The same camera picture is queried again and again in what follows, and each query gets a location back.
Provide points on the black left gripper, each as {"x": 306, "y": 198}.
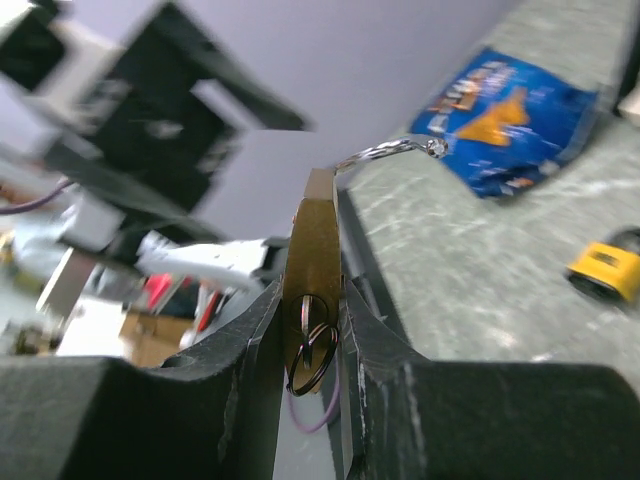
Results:
{"x": 154, "y": 150}

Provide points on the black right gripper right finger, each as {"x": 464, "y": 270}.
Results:
{"x": 404, "y": 416}

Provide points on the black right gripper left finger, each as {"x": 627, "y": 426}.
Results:
{"x": 209, "y": 412}

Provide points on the large brass padlock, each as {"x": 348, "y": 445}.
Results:
{"x": 312, "y": 279}

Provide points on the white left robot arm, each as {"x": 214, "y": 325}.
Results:
{"x": 113, "y": 237}

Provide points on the blue Doritos chip bag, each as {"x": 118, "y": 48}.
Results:
{"x": 509, "y": 124}

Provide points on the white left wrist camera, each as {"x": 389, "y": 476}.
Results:
{"x": 55, "y": 61}

